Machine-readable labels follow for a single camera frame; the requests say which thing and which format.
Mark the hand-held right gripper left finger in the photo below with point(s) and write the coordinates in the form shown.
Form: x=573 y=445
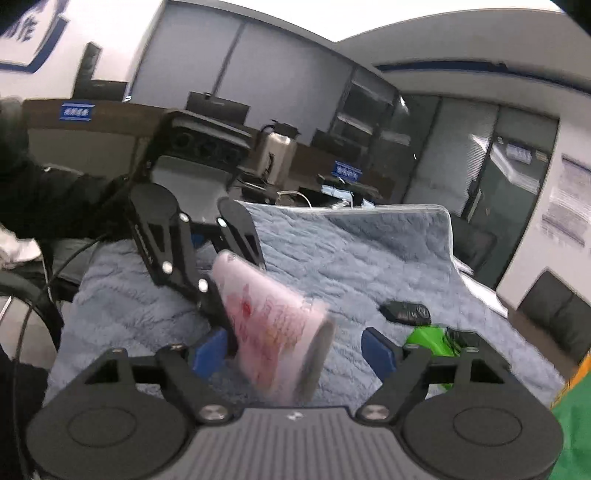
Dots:
x=210 y=355

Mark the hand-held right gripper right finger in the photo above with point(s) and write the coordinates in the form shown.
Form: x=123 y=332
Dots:
x=378 y=353

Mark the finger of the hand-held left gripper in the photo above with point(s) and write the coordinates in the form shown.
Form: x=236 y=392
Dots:
x=205 y=290
x=244 y=240

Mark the green box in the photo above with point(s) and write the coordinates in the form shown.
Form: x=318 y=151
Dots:
x=431 y=341

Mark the pink tissue packet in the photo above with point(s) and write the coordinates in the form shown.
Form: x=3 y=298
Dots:
x=272 y=318

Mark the person's left forearm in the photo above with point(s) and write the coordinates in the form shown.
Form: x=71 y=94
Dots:
x=46 y=198

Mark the silver kettle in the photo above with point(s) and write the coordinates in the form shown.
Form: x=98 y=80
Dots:
x=274 y=154

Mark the blue quilted blanket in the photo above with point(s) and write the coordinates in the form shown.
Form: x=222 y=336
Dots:
x=369 y=258

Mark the stack of white papers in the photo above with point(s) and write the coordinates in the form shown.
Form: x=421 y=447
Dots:
x=482 y=288

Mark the blue desk sign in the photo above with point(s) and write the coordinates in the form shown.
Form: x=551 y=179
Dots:
x=347 y=170
x=77 y=111

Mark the green cloth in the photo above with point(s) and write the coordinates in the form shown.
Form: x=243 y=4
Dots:
x=575 y=415

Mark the white wall poster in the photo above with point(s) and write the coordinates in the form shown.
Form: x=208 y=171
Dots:
x=565 y=203

